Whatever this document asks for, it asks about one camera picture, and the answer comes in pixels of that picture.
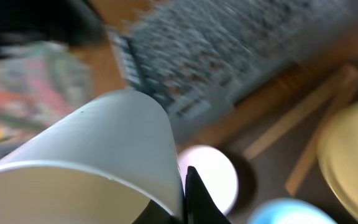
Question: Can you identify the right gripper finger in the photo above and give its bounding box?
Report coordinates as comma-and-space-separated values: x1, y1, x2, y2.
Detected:
185, 166, 230, 224

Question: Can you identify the pink round bowl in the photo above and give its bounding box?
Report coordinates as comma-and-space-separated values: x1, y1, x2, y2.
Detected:
178, 145, 239, 215

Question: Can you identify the light blue round bowl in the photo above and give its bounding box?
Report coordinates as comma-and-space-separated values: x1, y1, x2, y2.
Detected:
247, 198, 337, 224

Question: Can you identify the white paper cup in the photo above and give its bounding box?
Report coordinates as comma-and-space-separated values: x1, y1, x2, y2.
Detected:
0, 90, 183, 223

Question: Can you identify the yellow round plate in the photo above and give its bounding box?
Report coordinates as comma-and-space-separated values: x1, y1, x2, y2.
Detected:
317, 102, 358, 221

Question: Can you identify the wooden chopstick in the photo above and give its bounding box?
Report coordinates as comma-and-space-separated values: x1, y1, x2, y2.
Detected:
243, 65, 358, 160
285, 67, 358, 197

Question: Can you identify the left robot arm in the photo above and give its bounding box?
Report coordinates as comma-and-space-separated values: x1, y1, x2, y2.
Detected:
0, 0, 103, 58

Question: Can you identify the dark brown serving tray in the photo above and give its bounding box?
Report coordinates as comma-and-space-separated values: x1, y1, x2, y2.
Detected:
178, 60, 358, 223

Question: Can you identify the grey plastic dish rack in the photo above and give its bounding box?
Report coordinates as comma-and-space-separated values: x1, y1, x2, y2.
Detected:
107, 0, 358, 144

